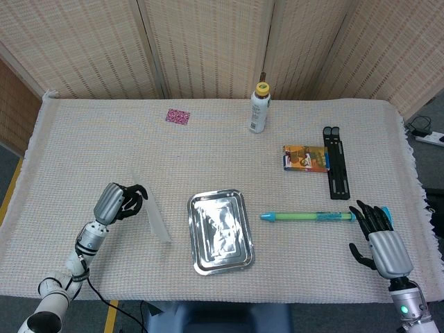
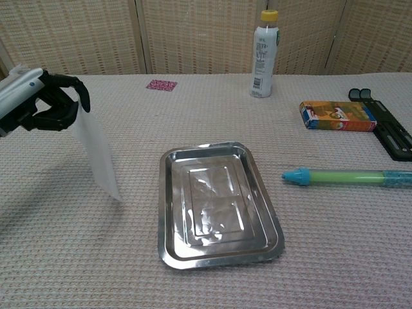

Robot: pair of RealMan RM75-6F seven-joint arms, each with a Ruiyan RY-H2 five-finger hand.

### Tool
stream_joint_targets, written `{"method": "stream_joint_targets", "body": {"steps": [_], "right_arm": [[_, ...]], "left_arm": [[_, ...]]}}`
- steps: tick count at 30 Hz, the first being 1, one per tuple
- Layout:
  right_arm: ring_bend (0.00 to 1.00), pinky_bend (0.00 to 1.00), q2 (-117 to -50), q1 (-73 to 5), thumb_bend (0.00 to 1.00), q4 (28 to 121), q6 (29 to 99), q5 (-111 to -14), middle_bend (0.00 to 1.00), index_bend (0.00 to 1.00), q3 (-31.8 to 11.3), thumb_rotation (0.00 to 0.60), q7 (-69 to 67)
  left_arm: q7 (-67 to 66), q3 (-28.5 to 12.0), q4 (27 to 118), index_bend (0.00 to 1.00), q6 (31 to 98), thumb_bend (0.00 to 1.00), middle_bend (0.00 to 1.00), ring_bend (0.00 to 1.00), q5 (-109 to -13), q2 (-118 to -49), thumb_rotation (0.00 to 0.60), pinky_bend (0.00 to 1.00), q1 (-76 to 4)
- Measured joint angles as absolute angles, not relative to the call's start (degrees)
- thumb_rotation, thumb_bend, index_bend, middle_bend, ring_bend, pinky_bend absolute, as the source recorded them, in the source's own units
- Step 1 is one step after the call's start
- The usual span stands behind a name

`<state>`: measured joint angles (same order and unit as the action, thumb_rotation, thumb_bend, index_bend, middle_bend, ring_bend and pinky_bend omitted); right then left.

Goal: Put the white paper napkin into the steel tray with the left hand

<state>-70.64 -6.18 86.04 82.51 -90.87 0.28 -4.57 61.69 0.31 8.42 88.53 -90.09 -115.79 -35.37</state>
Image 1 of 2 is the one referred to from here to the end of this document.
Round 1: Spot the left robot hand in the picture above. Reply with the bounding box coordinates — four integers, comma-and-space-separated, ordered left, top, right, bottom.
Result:
93, 182, 149, 225

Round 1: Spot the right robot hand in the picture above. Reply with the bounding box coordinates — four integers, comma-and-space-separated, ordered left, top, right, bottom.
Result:
348, 199, 414, 280

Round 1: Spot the silver metal tray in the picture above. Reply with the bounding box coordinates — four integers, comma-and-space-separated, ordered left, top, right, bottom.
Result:
187, 189, 256, 275

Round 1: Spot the black folding stand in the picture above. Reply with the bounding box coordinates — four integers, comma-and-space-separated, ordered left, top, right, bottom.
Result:
322, 126, 351, 200

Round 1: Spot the orange printed box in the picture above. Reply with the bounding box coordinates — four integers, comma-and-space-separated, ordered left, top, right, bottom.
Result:
282, 144, 330, 173

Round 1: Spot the white woven tablecloth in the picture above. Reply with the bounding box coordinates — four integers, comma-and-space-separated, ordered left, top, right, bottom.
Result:
0, 90, 444, 303

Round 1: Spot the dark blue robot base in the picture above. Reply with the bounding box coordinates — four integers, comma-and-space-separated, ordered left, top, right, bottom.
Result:
142, 300, 294, 333

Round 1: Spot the pink patterned card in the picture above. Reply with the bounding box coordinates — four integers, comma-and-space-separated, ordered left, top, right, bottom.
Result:
164, 108, 191, 126

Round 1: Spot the white power strip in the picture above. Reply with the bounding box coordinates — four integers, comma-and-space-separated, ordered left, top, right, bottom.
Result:
414, 132, 444, 146

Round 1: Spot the white bottle with yellow cap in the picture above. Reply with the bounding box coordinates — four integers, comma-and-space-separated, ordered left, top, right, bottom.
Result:
248, 81, 272, 135

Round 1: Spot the woven folding screen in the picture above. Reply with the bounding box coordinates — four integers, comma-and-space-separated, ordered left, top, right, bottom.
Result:
0, 0, 444, 153

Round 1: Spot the green and blue water toy tube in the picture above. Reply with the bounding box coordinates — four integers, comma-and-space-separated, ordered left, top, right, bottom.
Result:
260, 205, 392, 226

